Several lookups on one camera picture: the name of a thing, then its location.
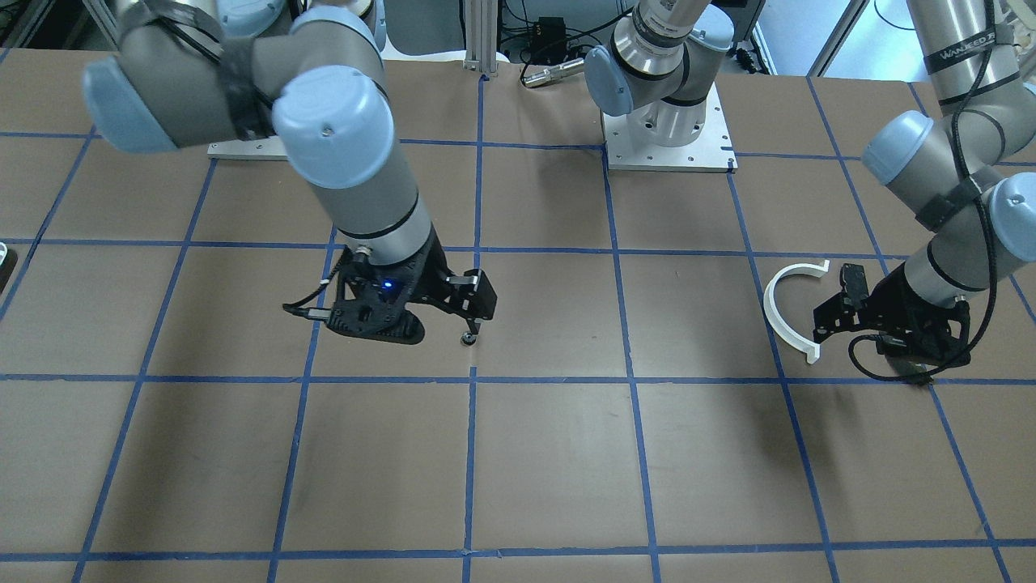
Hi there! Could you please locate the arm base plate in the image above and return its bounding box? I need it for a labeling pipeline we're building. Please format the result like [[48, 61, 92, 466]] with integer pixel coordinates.
[[601, 85, 739, 172], [207, 136, 287, 161]]

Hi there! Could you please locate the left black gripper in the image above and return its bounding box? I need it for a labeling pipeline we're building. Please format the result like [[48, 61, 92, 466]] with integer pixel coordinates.
[[813, 266, 972, 365]]

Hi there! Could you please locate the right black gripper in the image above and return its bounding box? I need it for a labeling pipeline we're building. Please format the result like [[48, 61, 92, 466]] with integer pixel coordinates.
[[325, 230, 497, 346]]

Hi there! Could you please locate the white curved plastic clamp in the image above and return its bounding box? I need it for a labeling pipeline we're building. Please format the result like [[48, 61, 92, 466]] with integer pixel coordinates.
[[762, 259, 831, 365]]

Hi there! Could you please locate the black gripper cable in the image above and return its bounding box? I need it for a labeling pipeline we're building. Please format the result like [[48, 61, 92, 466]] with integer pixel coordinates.
[[847, 0, 1013, 383]]

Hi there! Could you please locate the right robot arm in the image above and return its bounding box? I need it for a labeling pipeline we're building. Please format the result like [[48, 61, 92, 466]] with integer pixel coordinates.
[[82, 1, 497, 346]]

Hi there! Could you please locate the small black brake pad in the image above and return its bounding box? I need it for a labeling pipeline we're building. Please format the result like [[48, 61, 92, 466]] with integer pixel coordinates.
[[839, 263, 869, 311]]

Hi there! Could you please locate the silver cylindrical tool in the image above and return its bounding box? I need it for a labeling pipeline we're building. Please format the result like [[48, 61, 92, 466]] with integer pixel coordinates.
[[520, 57, 584, 89]]

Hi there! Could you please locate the aluminium frame post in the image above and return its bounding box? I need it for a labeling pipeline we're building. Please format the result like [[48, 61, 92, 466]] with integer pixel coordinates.
[[461, 0, 499, 78]]

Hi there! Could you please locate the dark green brake shoe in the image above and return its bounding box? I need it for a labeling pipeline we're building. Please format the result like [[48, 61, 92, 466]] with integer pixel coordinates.
[[885, 355, 936, 386]]

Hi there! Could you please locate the black electronics box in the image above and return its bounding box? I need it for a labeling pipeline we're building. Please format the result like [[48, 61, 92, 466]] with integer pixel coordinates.
[[530, 16, 567, 52]]

